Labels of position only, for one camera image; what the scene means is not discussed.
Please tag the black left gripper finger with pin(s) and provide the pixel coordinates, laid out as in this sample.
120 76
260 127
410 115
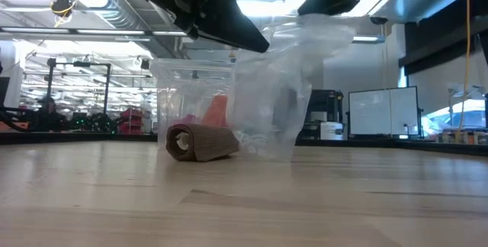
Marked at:
232 22

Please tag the clear plastic zip bag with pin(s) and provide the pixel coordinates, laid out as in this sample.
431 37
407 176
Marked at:
274 87

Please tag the brown elastic bandage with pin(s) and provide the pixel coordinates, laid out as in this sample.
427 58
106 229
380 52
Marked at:
209 142

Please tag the orange bandage roll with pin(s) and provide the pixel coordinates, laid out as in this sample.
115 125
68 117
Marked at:
216 111

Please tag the long ceiling light bar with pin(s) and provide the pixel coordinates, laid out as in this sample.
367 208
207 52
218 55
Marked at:
110 32

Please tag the clear plastic storage container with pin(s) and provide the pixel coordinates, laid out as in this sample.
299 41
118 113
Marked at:
183 87

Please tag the black machine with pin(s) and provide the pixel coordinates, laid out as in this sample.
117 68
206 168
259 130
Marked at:
324 104

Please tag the black ceiling-mounted device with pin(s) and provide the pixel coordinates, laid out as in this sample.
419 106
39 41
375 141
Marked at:
62 6

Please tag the white board on stand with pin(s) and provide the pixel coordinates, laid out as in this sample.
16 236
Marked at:
385 111

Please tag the red storage bin rack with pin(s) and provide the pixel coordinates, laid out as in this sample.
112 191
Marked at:
131 121

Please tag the person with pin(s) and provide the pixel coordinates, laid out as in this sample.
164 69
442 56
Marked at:
51 119

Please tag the black monitor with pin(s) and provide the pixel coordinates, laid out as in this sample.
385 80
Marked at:
4 90

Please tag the black dome ceiling camera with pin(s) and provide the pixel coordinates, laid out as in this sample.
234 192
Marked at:
378 20

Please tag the black background gantry frame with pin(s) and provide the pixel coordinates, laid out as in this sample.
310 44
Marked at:
49 83

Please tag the black metal rail frame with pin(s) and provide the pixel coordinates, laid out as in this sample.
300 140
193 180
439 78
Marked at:
76 137

